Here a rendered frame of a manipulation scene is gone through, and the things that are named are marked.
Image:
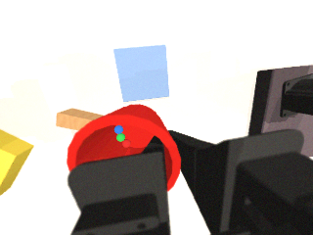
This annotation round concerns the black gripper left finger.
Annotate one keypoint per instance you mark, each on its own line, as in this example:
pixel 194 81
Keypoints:
pixel 125 176

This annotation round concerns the red marble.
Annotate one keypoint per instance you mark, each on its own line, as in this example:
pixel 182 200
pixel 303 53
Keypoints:
pixel 126 143

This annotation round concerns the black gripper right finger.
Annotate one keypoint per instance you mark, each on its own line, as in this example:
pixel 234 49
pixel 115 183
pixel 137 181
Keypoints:
pixel 209 169

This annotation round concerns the blue marble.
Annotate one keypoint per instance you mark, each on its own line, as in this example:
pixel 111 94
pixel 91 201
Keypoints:
pixel 118 129

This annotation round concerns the yellow rectangular block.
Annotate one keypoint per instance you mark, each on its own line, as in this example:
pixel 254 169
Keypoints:
pixel 13 153

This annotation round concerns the wooden plank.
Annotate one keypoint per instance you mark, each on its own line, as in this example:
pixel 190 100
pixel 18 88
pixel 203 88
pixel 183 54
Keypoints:
pixel 74 118

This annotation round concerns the green marble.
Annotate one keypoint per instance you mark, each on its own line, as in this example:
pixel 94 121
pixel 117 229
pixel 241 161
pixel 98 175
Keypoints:
pixel 120 137

